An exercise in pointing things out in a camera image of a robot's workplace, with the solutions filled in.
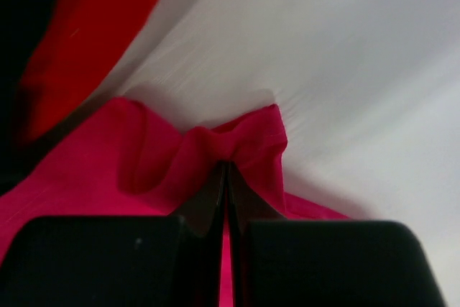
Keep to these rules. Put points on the black folded t shirt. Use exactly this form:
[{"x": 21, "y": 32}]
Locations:
[{"x": 23, "y": 24}]

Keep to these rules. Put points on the red folded t shirt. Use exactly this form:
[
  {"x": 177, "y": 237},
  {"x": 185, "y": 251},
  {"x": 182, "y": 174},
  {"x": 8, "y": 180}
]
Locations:
[{"x": 84, "y": 41}]

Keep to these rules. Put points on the magenta t shirt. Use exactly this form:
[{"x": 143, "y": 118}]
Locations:
[{"x": 125, "y": 160}]

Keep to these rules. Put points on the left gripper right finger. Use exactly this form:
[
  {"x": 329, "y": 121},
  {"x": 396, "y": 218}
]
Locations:
[{"x": 277, "y": 261}]

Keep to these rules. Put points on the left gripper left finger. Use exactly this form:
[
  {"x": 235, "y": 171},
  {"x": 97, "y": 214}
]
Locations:
[{"x": 172, "y": 260}]

